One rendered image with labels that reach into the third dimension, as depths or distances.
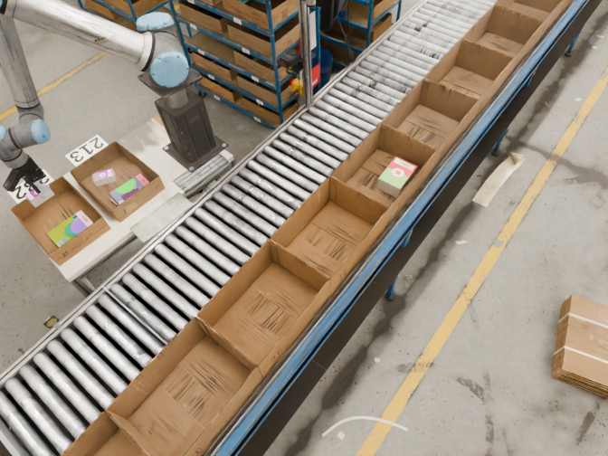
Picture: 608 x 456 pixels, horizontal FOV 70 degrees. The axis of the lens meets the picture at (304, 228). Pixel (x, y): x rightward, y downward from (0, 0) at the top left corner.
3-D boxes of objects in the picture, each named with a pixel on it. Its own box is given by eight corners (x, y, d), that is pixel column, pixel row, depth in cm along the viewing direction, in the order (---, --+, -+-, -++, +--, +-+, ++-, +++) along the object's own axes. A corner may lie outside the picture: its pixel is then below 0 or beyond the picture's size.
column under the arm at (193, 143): (162, 149, 239) (140, 101, 211) (199, 124, 248) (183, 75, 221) (191, 173, 228) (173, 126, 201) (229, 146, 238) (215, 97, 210)
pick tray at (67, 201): (71, 187, 227) (62, 175, 218) (112, 228, 211) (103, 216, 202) (21, 221, 216) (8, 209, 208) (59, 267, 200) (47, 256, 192)
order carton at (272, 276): (273, 260, 182) (269, 237, 168) (330, 299, 171) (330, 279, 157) (206, 332, 166) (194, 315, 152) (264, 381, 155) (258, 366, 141)
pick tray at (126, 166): (122, 153, 239) (115, 139, 230) (166, 188, 223) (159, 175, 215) (78, 184, 228) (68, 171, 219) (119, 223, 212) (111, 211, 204)
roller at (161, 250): (161, 244, 210) (158, 239, 206) (240, 306, 191) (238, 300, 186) (154, 251, 208) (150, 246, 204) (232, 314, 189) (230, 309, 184)
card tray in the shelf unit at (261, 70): (234, 62, 313) (232, 50, 305) (263, 42, 325) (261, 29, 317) (276, 84, 297) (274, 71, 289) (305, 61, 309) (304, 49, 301)
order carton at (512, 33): (485, 32, 262) (493, 4, 248) (533, 49, 251) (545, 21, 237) (453, 65, 246) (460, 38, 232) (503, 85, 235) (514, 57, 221)
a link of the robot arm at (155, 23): (177, 43, 198) (168, 4, 184) (185, 63, 188) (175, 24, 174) (144, 51, 195) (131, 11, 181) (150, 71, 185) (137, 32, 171)
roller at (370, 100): (331, 90, 267) (336, 86, 269) (405, 124, 247) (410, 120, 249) (332, 82, 263) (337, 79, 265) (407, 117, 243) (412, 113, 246)
